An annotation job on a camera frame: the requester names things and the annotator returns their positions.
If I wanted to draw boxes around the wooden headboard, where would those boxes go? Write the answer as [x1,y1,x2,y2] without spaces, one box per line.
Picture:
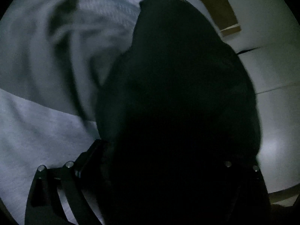
[184,0,241,37]

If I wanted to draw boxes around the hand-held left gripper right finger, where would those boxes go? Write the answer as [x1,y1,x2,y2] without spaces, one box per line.
[199,160,273,225]

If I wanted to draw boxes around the black puffer jacket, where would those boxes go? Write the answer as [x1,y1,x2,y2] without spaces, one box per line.
[95,0,263,225]

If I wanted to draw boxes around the white wardrobe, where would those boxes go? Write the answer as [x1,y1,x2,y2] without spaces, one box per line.
[216,0,300,195]

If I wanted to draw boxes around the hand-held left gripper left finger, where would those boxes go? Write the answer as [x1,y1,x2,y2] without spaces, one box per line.
[25,139,107,225]

